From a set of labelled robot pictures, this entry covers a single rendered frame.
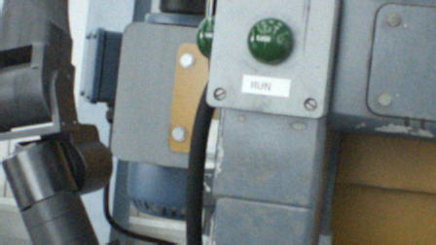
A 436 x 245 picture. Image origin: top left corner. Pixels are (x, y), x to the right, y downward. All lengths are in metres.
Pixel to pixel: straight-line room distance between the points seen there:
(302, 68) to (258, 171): 0.09
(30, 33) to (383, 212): 0.39
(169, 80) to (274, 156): 0.43
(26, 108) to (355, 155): 0.31
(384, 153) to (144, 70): 0.32
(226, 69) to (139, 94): 0.47
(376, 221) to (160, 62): 0.31
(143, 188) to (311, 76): 0.55
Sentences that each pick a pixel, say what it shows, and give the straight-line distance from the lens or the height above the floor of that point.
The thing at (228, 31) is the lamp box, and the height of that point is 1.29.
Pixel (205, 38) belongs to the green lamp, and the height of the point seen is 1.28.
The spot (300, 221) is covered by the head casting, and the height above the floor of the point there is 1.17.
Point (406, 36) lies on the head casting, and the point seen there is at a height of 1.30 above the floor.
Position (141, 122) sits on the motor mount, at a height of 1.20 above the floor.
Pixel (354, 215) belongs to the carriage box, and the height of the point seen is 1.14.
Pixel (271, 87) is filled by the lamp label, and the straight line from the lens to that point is 0.55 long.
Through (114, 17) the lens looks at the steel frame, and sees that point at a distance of 5.60.
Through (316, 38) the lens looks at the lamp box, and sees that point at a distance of 0.55.
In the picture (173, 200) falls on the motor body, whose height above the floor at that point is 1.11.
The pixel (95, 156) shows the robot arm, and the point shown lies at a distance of 0.85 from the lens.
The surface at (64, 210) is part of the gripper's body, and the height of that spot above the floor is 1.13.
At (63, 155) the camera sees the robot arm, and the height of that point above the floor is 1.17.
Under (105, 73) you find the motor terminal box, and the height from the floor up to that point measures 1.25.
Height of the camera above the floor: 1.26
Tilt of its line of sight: 3 degrees down
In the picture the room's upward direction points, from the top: 6 degrees clockwise
